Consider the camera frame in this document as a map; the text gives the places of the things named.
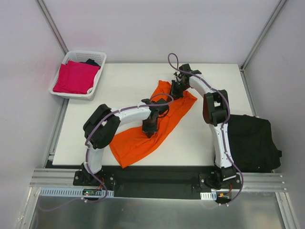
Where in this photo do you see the orange t shirt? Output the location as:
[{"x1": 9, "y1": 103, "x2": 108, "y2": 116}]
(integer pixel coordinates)
[{"x1": 109, "y1": 80, "x2": 198, "y2": 169}]

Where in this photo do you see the white plastic basket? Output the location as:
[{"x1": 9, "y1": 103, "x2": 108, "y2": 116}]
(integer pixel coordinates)
[{"x1": 49, "y1": 50, "x2": 107, "y2": 100}]

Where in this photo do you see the black t shirt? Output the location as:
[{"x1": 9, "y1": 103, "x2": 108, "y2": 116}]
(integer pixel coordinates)
[{"x1": 228, "y1": 114, "x2": 282, "y2": 173}]

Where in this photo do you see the pink t shirt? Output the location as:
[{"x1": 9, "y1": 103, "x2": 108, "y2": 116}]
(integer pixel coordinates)
[{"x1": 52, "y1": 60, "x2": 100, "y2": 94}]

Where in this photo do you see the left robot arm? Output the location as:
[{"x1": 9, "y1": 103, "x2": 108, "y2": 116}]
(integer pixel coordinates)
[{"x1": 73, "y1": 96, "x2": 173, "y2": 186}]

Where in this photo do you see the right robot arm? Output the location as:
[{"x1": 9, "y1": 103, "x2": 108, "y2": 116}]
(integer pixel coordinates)
[{"x1": 170, "y1": 64, "x2": 236, "y2": 190}]

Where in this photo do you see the dark navy t shirt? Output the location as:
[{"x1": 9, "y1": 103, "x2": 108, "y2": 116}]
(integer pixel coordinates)
[{"x1": 85, "y1": 59, "x2": 101, "y2": 68}]

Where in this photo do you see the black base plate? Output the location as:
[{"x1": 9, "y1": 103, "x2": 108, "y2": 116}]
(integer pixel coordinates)
[{"x1": 72, "y1": 166, "x2": 243, "y2": 198}]

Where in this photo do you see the right white cable duct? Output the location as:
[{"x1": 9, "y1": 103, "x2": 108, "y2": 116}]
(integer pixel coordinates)
[{"x1": 200, "y1": 192, "x2": 217, "y2": 201}]

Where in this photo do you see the white cable duct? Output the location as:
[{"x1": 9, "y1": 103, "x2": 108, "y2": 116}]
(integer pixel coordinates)
[
  {"x1": 40, "y1": 187, "x2": 114, "y2": 198},
  {"x1": 200, "y1": 192, "x2": 217, "y2": 201}
]

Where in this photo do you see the left white cable duct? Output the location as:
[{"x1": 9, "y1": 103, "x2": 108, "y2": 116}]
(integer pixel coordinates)
[{"x1": 40, "y1": 187, "x2": 114, "y2": 198}]

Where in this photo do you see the right aluminium frame post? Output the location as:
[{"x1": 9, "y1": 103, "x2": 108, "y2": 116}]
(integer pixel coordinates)
[{"x1": 240, "y1": 0, "x2": 288, "y2": 72}]

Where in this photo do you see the aluminium frame post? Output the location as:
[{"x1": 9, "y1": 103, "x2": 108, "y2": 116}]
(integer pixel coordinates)
[
  {"x1": 35, "y1": 0, "x2": 69, "y2": 54},
  {"x1": 240, "y1": 0, "x2": 288, "y2": 72}
]

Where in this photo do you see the left aluminium frame post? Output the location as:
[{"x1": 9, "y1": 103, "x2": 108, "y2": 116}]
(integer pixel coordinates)
[{"x1": 35, "y1": 0, "x2": 69, "y2": 54}]

